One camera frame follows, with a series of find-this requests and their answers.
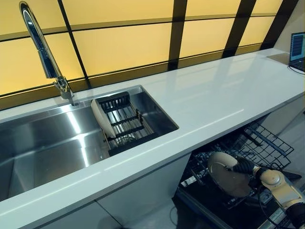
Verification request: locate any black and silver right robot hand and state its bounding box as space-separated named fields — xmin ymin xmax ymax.
xmin=224 ymin=157 xmax=269 ymax=179

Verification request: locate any cream round ceramic plate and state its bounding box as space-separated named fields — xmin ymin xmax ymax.
xmin=91 ymin=99 xmax=116 ymax=140
xmin=206 ymin=151 xmax=251 ymax=198

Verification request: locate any black open dishwasher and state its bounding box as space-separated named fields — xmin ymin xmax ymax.
xmin=173 ymin=119 xmax=305 ymax=229

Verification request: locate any white cabinet door beside laptop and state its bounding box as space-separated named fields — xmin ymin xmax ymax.
xmin=262 ymin=97 xmax=305 ymax=136

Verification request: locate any narrow white cabinet door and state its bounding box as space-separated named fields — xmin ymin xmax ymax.
xmin=95 ymin=152 xmax=191 ymax=229

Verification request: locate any black dish drying rack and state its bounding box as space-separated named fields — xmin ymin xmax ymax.
xmin=97 ymin=92 xmax=161 ymax=157

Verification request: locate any black open laptop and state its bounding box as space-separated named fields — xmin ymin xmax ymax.
xmin=287 ymin=32 xmax=305 ymax=69

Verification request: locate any stainless steel kitchen sink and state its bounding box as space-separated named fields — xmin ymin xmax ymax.
xmin=0 ymin=84 xmax=180 ymax=203

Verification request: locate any wide white cabinet door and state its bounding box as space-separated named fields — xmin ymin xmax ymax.
xmin=0 ymin=200 xmax=112 ymax=229

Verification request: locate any chrome gooseneck kitchen faucet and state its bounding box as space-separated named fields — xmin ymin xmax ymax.
xmin=19 ymin=1 xmax=81 ymax=107

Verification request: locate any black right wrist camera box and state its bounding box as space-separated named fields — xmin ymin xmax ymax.
xmin=247 ymin=176 xmax=262 ymax=191

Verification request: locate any tilted black wire dishwasher basket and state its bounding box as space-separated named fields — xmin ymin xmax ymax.
xmin=242 ymin=122 xmax=294 ymax=167

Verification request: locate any black wire dishwasher rack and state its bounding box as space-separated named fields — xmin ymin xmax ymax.
xmin=190 ymin=140 xmax=291 ymax=210

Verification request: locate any thin black laptop cable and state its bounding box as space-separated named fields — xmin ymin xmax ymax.
xmin=287 ymin=65 xmax=305 ymax=75

